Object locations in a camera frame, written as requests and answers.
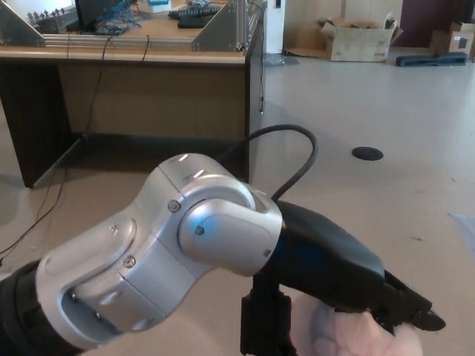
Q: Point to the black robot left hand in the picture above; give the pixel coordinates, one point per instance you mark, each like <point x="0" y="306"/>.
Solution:
<point x="326" y="252"/>

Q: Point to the white plush dumpling with sunglasses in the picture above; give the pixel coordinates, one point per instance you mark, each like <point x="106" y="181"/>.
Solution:
<point x="352" y="333"/>

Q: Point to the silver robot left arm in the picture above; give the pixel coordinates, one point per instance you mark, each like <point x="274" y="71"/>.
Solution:
<point x="148" y="241"/>

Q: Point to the black round floor cover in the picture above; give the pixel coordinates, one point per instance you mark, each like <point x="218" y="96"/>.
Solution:
<point x="367" y="153"/>

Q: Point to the crumpled clear plastic bag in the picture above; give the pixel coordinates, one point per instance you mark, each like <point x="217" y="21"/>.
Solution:
<point x="281" y="60"/>

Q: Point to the large open cardboard box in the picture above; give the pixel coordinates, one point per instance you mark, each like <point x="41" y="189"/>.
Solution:
<point x="360" y="44"/>

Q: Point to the flat cardboard sheet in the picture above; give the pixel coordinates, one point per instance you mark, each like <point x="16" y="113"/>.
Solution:
<point x="304" y="42"/>

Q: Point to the wooden desk with dark sides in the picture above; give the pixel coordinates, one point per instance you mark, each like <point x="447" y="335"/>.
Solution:
<point x="148" y="100"/>

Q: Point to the small cardboard box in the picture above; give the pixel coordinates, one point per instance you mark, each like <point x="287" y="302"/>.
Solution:
<point x="449" y="39"/>

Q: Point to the dark maroon door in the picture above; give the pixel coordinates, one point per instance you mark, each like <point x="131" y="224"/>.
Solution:
<point x="430" y="18"/>

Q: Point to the black keyboard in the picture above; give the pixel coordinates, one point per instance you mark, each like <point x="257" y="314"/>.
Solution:
<point x="193" y="23"/>
<point x="193" y="13"/>

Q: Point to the white and blue box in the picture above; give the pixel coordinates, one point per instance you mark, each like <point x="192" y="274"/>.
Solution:
<point x="156" y="5"/>

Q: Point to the black monitor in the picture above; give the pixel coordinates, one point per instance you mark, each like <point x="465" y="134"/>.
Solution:
<point x="87" y="11"/>

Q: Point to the aluminium extrusion frame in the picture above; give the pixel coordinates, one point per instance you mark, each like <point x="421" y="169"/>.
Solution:
<point x="215" y="31"/>

